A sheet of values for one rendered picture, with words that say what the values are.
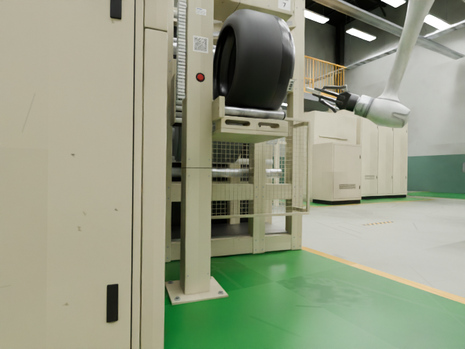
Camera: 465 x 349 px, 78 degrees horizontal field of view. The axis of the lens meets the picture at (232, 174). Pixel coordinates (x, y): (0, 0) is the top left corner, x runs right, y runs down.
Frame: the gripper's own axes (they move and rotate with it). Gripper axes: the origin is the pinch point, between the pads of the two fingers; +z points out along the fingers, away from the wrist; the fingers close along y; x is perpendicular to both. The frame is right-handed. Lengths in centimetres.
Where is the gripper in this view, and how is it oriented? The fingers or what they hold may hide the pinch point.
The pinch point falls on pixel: (313, 91)
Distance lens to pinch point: 143.8
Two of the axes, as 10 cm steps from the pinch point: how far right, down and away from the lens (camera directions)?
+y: -2.0, 8.6, 4.8
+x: 4.9, -3.4, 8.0
